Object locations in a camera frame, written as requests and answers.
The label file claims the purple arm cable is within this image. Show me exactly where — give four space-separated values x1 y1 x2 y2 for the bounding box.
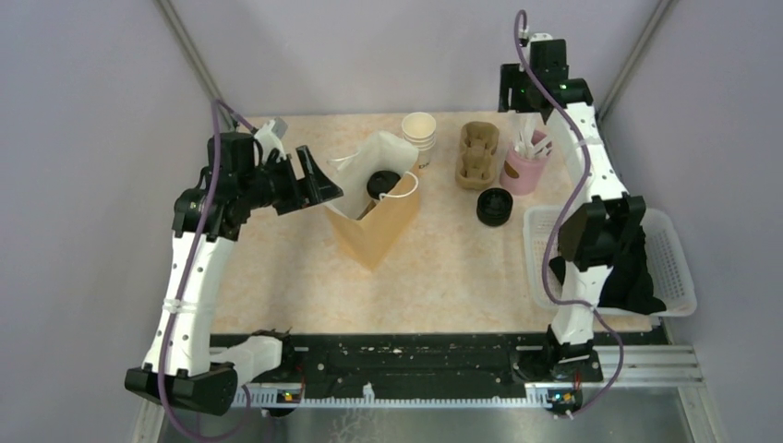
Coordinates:
513 8 625 420
157 99 259 443

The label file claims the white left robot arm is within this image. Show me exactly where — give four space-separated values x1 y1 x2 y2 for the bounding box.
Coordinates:
124 117 343 415

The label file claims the black cloth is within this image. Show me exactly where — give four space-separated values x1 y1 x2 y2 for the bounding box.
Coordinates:
581 225 666 315

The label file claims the black plastic cup lid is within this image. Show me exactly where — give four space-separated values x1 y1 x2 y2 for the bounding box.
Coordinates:
366 170 401 200

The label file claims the stack of black lids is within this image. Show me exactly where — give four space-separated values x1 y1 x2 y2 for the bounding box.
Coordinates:
476 187 513 227

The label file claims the brown paper bag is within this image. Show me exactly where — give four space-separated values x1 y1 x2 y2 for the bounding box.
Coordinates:
325 130 421 270

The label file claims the stack of white paper cups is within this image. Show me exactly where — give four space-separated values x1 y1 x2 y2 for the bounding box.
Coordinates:
401 112 437 171

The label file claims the pink straw holder cup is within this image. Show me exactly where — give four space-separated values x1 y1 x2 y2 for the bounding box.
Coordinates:
500 130 552 196

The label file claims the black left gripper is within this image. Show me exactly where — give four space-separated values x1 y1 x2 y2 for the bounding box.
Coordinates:
239 144 342 214

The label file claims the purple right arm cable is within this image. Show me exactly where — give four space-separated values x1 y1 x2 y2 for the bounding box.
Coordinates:
513 8 625 420

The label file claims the brown cardboard cup carrier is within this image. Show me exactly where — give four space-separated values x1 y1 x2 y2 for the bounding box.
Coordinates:
455 121 500 191

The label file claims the white plastic basket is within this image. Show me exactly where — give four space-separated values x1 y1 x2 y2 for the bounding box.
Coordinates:
523 206 697 317

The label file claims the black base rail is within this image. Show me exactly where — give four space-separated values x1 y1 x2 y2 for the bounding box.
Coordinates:
253 333 605 403

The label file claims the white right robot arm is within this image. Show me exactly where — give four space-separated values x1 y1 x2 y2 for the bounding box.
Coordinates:
499 35 646 380

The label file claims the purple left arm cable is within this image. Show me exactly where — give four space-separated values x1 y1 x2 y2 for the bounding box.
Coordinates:
157 99 259 443

